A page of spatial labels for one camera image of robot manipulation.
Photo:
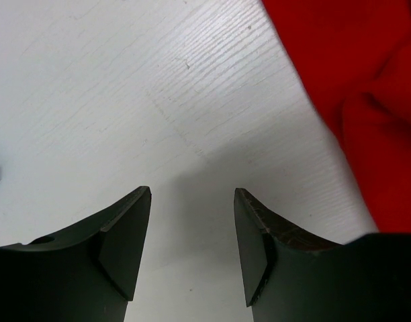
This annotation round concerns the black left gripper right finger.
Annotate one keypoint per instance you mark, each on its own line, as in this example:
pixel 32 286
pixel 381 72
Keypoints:
pixel 290 274

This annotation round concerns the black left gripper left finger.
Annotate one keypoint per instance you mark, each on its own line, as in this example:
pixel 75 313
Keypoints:
pixel 85 272

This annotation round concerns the red t shirt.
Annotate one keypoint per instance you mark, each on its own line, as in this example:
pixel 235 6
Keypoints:
pixel 354 61

